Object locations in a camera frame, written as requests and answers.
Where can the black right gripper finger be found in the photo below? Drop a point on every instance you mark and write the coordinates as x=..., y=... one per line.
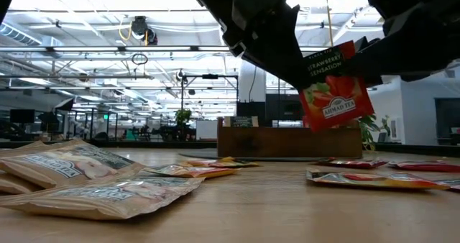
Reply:
x=363, y=44
x=370, y=68

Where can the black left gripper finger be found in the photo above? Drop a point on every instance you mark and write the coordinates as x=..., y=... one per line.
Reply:
x=284, y=63

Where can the mango tea packet orange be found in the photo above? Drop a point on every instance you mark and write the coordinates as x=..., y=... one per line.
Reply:
x=194, y=172
x=377, y=181
x=223, y=162

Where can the black cabinet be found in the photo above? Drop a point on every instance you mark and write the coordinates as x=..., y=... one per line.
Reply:
x=251, y=110

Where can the green potted plant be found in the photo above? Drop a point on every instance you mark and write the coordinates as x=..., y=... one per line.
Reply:
x=368, y=128

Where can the wooden three-compartment tray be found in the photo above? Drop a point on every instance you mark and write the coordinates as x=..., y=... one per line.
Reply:
x=269, y=142

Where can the distant green plant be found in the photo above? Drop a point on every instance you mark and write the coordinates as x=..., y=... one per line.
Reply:
x=183, y=115

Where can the black aluminium table frame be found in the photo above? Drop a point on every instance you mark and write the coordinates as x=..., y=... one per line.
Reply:
x=161, y=144

